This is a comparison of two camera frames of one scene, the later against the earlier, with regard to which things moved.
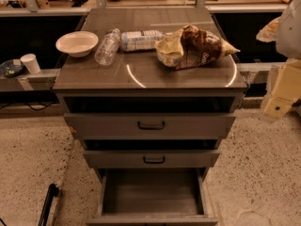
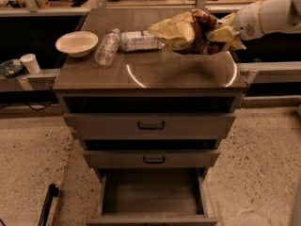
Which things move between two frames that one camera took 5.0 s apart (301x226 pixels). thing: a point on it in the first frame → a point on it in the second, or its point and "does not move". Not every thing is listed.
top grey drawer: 149,125 does not move
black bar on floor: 53,190 does not move
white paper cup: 31,62 does not move
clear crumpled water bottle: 107,47 does not move
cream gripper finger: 277,106 → 224,34
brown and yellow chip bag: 189,47 → 188,33
